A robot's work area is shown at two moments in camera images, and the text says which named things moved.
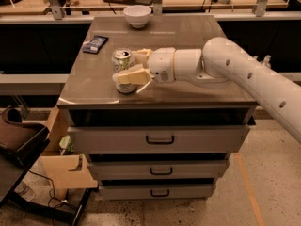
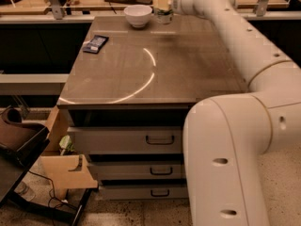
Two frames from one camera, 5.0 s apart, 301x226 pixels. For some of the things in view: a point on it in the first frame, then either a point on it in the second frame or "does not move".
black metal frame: [70, 214] does not move
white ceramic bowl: [137, 15] does not move
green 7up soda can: [121, 60] → [164, 16]
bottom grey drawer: [133, 192] does not move
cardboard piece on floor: [59, 169] does not move
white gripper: [162, 64] → [179, 0]
